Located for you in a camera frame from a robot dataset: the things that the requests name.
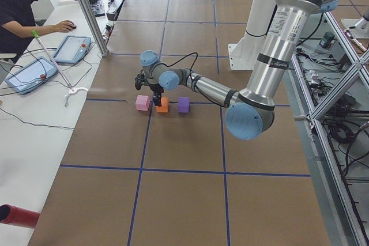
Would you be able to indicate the black keyboard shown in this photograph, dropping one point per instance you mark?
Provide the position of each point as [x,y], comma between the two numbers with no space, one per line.
[97,8]

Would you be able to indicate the pink foam block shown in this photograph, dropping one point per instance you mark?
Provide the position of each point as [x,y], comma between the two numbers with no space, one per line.
[142,103]

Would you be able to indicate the orange foam block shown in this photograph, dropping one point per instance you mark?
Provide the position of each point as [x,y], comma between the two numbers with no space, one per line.
[164,107]

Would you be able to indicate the purple foam block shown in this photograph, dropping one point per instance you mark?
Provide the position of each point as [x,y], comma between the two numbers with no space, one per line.
[183,105]

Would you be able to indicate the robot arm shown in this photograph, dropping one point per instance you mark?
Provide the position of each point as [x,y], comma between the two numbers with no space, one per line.
[250,111]

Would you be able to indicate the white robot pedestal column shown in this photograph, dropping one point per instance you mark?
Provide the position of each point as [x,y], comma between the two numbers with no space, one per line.
[243,55]

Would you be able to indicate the person's hand on mouse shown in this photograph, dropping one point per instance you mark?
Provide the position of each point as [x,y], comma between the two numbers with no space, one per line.
[62,26]

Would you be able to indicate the grey aluminium post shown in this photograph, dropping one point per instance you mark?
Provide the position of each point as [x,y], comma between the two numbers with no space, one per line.
[94,27]

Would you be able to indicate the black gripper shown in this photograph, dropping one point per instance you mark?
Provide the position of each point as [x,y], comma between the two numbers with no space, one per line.
[155,89]

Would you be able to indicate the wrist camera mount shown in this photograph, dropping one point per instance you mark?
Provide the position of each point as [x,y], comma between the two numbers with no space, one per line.
[140,80]

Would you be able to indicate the red fire extinguisher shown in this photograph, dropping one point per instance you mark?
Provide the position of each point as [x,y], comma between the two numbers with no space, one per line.
[16,216]

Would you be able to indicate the teach pendant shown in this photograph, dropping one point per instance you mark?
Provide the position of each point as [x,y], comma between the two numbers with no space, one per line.
[72,49]
[31,76]

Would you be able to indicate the near teach pendant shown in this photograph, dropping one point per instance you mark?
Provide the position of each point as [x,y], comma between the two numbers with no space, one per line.
[31,76]

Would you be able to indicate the person in black shirt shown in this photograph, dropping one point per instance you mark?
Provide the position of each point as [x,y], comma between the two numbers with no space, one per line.
[17,22]

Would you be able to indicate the far teach pendant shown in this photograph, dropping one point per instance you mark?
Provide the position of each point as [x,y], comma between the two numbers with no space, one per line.
[72,49]

